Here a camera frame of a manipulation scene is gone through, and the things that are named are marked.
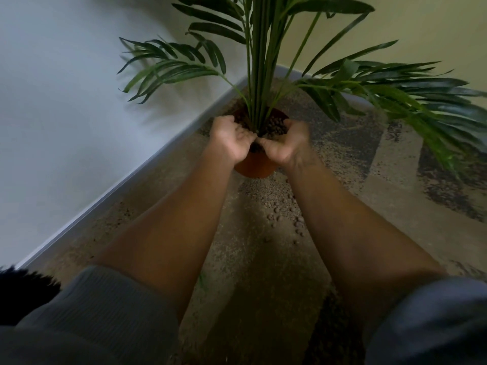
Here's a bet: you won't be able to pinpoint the person's left forearm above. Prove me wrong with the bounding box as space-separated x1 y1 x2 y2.
91 146 244 323

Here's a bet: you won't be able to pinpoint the green palm plant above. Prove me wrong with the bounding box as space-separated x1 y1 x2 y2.
117 0 487 175

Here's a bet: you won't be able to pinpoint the grey left sleeve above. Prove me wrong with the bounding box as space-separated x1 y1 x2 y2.
0 265 180 365

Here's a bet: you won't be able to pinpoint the person's left hand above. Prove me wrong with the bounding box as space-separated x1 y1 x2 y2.
209 115 258 166

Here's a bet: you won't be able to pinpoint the white baseboard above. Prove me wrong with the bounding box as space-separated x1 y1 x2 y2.
14 64 316 269

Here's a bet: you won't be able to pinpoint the brown clay pebbles in pot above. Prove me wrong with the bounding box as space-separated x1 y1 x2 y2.
234 110 288 153

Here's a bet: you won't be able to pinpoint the grey right sleeve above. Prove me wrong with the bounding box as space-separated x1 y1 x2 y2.
363 277 487 365

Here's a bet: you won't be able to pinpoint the terracotta plant pot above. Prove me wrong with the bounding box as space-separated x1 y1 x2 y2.
231 107 290 179

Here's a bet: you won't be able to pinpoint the grey sleeve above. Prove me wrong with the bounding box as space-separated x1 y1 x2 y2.
0 265 180 365
363 277 487 365

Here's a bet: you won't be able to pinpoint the scattered brown clay pebbles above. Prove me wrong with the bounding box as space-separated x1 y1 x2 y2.
240 174 309 248

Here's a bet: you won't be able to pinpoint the person's right hand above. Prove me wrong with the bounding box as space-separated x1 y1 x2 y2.
255 119 313 171

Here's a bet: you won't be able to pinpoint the person's right forearm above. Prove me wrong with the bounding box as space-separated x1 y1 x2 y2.
283 154 449 339

